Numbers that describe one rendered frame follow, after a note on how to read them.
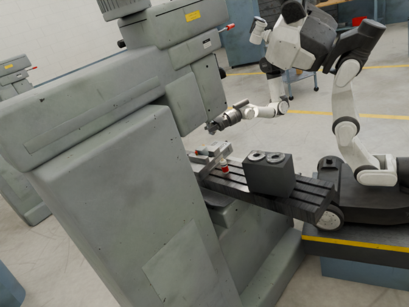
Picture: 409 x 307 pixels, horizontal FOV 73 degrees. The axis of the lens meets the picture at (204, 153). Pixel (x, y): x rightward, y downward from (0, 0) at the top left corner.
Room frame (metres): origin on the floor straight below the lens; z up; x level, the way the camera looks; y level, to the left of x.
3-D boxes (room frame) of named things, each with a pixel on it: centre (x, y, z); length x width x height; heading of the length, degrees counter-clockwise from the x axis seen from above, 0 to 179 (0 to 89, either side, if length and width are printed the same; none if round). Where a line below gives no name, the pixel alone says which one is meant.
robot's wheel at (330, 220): (1.24, -0.60, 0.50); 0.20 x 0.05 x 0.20; 57
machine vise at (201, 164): (1.59, -0.01, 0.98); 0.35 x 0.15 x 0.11; 131
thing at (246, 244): (1.47, -0.10, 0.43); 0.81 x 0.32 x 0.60; 129
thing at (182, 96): (1.33, 0.07, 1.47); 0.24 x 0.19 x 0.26; 39
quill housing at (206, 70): (1.45, -0.08, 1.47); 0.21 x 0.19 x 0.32; 39
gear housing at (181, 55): (1.43, -0.05, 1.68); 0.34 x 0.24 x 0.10; 129
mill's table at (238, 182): (1.45, -0.08, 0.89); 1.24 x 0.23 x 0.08; 39
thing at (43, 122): (1.14, 0.31, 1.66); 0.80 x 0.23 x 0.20; 129
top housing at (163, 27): (1.44, -0.07, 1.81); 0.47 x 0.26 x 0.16; 129
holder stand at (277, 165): (1.15, -0.28, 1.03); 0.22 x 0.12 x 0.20; 46
